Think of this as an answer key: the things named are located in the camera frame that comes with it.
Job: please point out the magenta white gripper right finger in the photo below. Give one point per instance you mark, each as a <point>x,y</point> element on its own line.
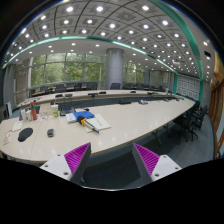
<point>151,166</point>

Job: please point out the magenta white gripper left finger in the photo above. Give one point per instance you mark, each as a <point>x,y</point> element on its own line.
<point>69,166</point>

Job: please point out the black computer mouse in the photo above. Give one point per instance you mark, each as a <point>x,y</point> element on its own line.
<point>50,133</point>

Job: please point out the black oval mouse pad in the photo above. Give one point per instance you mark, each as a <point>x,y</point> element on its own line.
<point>24,134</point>

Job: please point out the black yellow handheld tool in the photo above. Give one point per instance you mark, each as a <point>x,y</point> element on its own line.
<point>83,121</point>

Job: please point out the black office chair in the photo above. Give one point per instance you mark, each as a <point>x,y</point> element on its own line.
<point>185,123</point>

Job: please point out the blue notebook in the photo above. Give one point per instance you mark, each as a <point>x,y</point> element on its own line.
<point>85,114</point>

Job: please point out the green white box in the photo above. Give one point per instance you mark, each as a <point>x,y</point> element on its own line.
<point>55,109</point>

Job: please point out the orange red water bottle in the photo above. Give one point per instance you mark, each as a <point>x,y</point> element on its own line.
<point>33,110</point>

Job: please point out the white paper sheet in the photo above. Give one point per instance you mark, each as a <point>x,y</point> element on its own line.
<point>17,126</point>

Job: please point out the red white leaflet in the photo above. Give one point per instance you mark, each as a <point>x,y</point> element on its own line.
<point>7,137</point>

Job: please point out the grey round pillar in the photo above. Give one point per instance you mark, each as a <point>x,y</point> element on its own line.
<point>114,66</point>

